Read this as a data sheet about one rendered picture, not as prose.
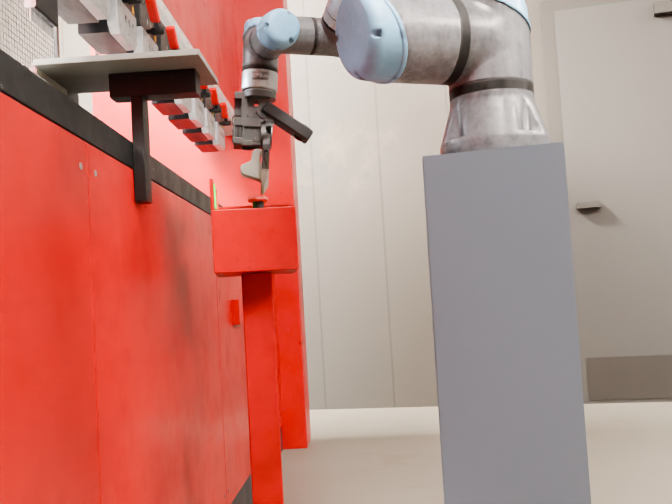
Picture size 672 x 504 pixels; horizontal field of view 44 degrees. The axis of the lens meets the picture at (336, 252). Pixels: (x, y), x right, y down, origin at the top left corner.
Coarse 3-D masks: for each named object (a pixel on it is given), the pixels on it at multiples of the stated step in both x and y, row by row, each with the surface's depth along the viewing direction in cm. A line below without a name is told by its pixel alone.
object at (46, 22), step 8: (24, 0) 136; (32, 0) 136; (40, 0) 138; (48, 0) 141; (56, 0) 145; (32, 8) 136; (40, 8) 137; (48, 8) 141; (56, 8) 145; (32, 16) 136; (40, 16) 140; (48, 16) 141; (56, 16) 145; (40, 24) 139; (48, 24) 143; (56, 24) 145; (48, 32) 143
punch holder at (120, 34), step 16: (112, 0) 171; (112, 16) 171; (128, 16) 180; (80, 32) 171; (96, 32) 171; (112, 32) 172; (128, 32) 179; (96, 48) 181; (112, 48) 182; (128, 48) 182
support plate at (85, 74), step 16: (48, 64) 131; (64, 64) 131; (80, 64) 132; (96, 64) 132; (112, 64) 133; (128, 64) 133; (144, 64) 134; (160, 64) 134; (176, 64) 135; (192, 64) 135; (208, 64) 138; (64, 80) 140; (80, 80) 140; (96, 80) 141; (208, 80) 145
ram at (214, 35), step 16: (176, 0) 235; (192, 0) 260; (208, 0) 290; (224, 0) 329; (160, 16) 213; (176, 16) 233; (192, 16) 258; (208, 16) 288; (224, 16) 327; (192, 32) 256; (208, 32) 286; (224, 32) 324; (208, 48) 284; (224, 48) 322; (224, 64) 319; (224, 80) 317; (224, 128) 342
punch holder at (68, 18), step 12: (60, 0) 153; (72, 0) 153; (84, 0) 154; (96, 0) 157; (108, 0) 165; (60, 12) 159; (72, 12) 159; (84, 12) 160; (96, 12) 160; (108, 12) 165
